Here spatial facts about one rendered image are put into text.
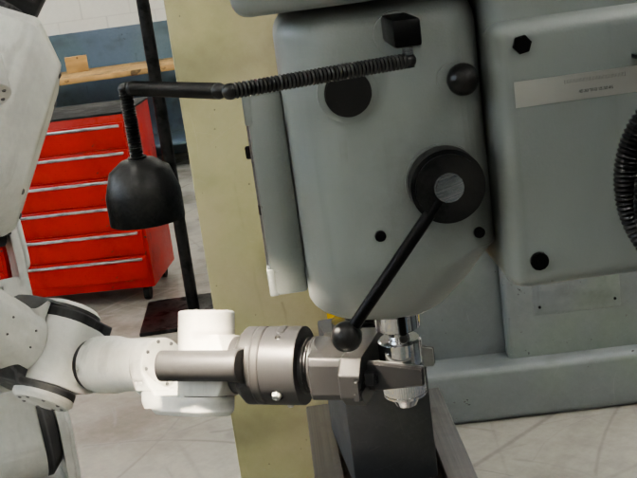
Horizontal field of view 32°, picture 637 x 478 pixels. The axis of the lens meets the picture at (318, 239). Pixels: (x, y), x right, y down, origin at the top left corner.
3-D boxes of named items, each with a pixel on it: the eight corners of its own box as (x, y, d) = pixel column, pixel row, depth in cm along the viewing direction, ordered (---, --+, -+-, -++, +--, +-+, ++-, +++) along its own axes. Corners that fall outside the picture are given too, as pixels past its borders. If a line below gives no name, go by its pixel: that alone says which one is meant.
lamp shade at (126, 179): (97, 225, 107) (84, 162, 105) (159, 207, 111) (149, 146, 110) (135, 233, 101) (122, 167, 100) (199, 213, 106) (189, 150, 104)
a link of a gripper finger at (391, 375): (426, 388, 117) (370, 387, 119) (423, 359, 117) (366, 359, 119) (423, 394, 116) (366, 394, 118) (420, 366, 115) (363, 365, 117)
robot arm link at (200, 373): (285, 403, 128) (195, 402, 132) (285, 310, 129) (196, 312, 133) (249, 409, 118) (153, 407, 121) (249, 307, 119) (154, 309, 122)
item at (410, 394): (427, 383, 123) (423, 337, 121) (425, 401, 118) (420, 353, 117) (386, 385, 124) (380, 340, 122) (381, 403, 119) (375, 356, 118)
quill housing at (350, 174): (316, 346, 108) (270, 14, 100) (305, 284, 128) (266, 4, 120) (508, 319, 108) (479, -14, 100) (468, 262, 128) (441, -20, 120)
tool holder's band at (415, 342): (423, 337, 121) (422, 328, 121) (420, 353, 117) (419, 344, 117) (380, 340, 122) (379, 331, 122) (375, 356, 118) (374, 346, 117)
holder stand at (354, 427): (355, 492, 156) (338, 360, 151) (331, 430, 177) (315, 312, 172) (439, 476, 157) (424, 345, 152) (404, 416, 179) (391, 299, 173)
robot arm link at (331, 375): (354, 347, 114) (246, 348, 118) (364, 432, 117) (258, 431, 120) (383, 306, 126) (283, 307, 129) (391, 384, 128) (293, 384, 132)
